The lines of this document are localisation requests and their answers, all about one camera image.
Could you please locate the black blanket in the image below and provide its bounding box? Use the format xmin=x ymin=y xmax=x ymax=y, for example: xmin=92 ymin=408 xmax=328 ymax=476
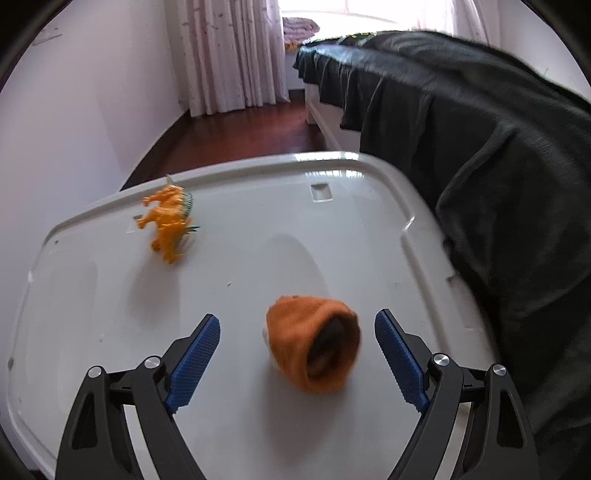
xmin=293 ymin=30 xmax=591 ymax=480

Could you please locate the pink folded bedding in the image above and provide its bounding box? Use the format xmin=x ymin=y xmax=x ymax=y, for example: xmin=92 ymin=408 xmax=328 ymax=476
xmin=281 ymin=17 xmax=320 ymax=48

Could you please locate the pink sheer curtain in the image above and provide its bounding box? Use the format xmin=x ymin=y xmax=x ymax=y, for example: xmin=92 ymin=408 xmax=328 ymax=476
xmin=178 ymin=0 xmax=291 ymax=118
xmin=450 ymin=0 xmax=503 ymax=46

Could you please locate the orange knitted sock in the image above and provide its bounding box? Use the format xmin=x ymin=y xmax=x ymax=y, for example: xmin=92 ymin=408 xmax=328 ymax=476
xmin=265 ymin=295 xmax=362 ymax=394

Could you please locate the orange toy dinosaur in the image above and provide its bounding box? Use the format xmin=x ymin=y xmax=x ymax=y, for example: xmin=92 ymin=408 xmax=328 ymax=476
xmin=134 ymin=174 xmax=202 ymax=265

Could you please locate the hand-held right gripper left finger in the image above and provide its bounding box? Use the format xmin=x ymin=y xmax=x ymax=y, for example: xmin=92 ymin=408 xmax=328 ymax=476
xmin=55 ymin=314 xmax=221 ymax=480

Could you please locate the white plastic bin lid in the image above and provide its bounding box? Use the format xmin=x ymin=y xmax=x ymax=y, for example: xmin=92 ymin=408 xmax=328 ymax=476
xmin=4 ymin=151 xmax=498 ymax=480

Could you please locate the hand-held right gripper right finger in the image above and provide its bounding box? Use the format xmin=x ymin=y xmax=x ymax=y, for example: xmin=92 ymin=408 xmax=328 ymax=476
xmin=374 ymin=308 xmax=541 ymax=480

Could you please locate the white bed frame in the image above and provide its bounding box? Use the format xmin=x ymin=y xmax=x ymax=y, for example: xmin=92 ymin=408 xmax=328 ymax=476
xmin=305 ymin=85 xmax=361 ymax=152

